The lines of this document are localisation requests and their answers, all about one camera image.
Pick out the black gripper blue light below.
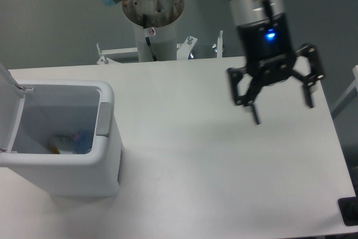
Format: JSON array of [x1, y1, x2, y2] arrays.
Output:
[[227, 15, 325, 125]]

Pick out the clear plastic water bottle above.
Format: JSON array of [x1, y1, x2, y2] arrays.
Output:
[[72, 130, 93, 154]]

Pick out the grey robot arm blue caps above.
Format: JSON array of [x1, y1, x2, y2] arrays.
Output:
[[102, 0, 324, 123]]

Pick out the white open trash can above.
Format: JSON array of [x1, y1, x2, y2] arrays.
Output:
[[1, 68, 123, 197]]

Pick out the black object table corner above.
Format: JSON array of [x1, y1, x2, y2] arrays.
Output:
[[338, 196, 357, 227]]

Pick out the white frame right edge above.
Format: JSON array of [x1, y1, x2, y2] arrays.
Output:
[[331, 65, 357, 119]]

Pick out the white metal base frame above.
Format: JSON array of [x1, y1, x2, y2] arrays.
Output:
[[96, 30, 226, 65]]

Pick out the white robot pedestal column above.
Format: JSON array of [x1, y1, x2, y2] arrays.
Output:
[[122, 0, 185, 63]]

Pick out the black cable on pedestal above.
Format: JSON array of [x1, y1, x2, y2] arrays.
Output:
[[142, 13, 158, 62]]

